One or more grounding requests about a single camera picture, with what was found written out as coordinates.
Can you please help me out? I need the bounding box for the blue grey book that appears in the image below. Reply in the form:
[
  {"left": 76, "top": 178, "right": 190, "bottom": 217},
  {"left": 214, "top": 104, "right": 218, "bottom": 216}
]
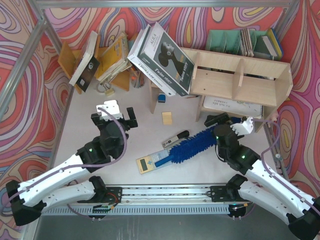
[{"left": 261, "top": 28, "right": 284, "bottom": 61}]

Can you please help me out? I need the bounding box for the spiral notebook with drawings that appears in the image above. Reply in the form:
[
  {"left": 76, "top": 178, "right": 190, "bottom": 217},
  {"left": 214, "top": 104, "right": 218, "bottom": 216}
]
[{"left": 203, "top": 96, "right": 263, "bottom": 119}]

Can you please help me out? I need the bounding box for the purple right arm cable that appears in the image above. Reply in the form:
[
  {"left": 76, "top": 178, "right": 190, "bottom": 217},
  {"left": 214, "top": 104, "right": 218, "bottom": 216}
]
[{"left": 252, "top": 118, "right": 320, "bottom": 216}]

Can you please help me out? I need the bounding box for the blue microfiber duster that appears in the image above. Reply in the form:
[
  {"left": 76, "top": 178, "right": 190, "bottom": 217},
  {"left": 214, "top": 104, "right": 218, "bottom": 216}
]
[{"left": 155, "top": 124, "right": 244, "bottom": 167}]

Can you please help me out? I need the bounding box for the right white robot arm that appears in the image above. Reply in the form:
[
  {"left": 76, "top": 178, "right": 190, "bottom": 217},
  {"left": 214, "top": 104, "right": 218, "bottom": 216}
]
[{"left": 204, "top": 113, "right": 320, "bottom": 240}]

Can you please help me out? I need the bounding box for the black white Twins story book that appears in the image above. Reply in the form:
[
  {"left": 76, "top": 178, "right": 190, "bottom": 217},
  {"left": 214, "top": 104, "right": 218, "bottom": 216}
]
[{"left": 137, "top": 22, "right": 195, "bottom": 97}]

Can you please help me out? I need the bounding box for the green plastic desk organizer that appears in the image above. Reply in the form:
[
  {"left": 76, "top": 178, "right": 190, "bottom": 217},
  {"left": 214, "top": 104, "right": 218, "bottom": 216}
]
[{"left": 205, "top": 28, "right": 279, "bottom": 61}]

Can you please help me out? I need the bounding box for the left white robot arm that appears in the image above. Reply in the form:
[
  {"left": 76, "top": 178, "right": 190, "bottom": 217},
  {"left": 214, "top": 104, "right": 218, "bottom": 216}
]
[{"left": 5, "top": 100, "right": 138, "bottom": 226}]

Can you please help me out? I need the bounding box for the blue pencil sharpener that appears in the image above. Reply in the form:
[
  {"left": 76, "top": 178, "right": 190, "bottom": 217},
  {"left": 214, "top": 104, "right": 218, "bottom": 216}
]
[{"left": 157, "top": 94, "right": 166, "bottom": 103}]

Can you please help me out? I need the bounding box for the yellow blue calculator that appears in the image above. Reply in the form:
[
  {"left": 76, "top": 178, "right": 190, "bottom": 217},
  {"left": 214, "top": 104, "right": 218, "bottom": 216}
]
[{"left": 136, "top": 149, "right": 172, "bottom": 174}]

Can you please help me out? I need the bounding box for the white Cioklade book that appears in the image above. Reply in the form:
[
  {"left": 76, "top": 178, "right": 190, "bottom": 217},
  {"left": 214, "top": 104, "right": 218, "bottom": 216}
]
[{"left": 127, "top": 24, "right": 176, "bottom": 97}]

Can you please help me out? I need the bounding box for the black white paperback book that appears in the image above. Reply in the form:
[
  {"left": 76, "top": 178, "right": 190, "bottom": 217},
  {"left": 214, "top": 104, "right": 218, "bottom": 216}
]
[{"left": 69, "top": 30, "right": 100, "bottom": 92}]

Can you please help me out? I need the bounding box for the yellow sticky note pad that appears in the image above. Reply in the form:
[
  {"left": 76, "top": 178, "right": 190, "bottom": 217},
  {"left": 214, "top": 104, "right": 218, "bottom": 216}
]
[{"left": 162, "top": 112, "right": 173, "bottom": 125}]

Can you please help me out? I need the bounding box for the light wooden bookshelf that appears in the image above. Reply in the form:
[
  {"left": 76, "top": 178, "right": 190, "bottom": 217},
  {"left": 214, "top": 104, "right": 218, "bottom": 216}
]
[{"left": 149, "top": 47, "right": 293, "bottom": 132}]

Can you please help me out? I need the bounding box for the yellow worn book stack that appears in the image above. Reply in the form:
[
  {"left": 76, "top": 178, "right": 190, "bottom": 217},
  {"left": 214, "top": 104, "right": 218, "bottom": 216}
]
[{"left": 96, "top": 32, "right": 132, "bottom": 83}]

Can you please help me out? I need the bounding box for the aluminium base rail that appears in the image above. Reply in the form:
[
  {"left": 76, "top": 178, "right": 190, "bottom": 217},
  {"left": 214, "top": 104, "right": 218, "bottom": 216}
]
[{"left": 32, "top": 183, "right": 305, "bottom": 203}]

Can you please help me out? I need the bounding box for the black white stapler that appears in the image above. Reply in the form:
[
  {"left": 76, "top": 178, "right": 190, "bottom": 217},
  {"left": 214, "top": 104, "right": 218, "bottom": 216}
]
[{"left": 162, "top": 130, "right": 190, "bottom": 149}]

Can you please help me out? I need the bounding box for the pencil cup with pencils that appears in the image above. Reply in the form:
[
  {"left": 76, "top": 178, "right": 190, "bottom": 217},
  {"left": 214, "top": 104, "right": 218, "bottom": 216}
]
[{"left": 130, "top": 70, "right": 145, "bottom": 89}]

